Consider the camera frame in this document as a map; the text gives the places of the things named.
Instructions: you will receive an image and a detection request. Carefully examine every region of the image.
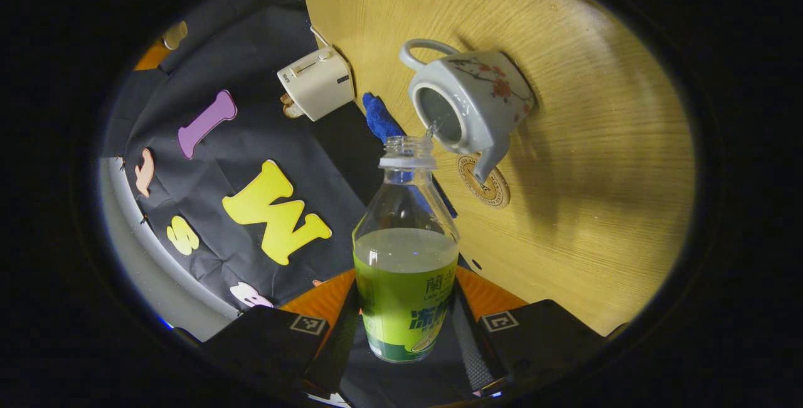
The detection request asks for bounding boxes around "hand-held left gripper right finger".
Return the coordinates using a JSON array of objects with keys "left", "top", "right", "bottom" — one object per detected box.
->
[{"left": 452, "top": 266, "right": 607, "bottom": 397}]

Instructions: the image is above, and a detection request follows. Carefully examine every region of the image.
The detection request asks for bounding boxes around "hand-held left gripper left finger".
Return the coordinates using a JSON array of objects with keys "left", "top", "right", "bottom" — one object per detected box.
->
[{"left": 201, "top": 268, "right": 362, "bottom": 397}]

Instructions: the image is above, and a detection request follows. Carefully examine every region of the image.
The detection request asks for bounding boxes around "white teacup lid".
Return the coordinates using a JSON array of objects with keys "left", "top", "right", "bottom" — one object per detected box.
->
[{"left": 162, "top": 20, "right": 188, "bottom": 51}]

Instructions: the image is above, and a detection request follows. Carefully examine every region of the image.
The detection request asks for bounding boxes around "clear green-label water bottle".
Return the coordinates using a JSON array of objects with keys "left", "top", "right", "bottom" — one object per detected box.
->
[{"left": 351, "top": 136, "right": 460, "bottom": 364}]

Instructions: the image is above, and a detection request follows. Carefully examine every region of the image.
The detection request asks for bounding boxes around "round beige coaster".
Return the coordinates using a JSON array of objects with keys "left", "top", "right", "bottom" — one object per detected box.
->
[{"left": 457, "top": 154, "right": 511, "bottom": 210}]

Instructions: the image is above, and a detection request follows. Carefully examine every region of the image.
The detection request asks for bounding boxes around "white floral teacup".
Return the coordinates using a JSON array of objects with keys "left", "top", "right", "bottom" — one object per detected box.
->
[{"left": 400, "top": 38, "right": 536, "bottom": 183}]

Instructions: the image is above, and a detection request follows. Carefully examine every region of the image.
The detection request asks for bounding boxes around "black backdrop cloth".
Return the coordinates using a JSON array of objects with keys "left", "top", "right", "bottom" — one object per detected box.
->
[{"left": 99, "top": 0, "right": 466, "bottom": 328}]

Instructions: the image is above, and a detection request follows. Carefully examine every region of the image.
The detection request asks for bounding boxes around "toast slice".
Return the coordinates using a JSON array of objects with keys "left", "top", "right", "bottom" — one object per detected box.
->
[{"left": 280, "top": 92, "right": 306, "bottom": 119}]

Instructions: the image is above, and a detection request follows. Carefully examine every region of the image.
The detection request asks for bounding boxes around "white toaster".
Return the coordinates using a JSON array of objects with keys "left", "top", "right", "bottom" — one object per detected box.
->
[{"left": 277, "top": 47, "right": 356, "bottom": 122}]

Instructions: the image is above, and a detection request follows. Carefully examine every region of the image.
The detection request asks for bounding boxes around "blue towel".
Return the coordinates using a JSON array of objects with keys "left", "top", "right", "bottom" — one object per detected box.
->
[{"left": 362, "top": 92, "right": 459, "bottom": 220}]

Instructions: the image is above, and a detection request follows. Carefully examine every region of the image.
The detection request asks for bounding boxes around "white toaster cable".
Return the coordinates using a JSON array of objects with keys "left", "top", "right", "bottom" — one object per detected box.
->
[{"left": 309, "top": 24, "right": 333, "bottom": 52}]

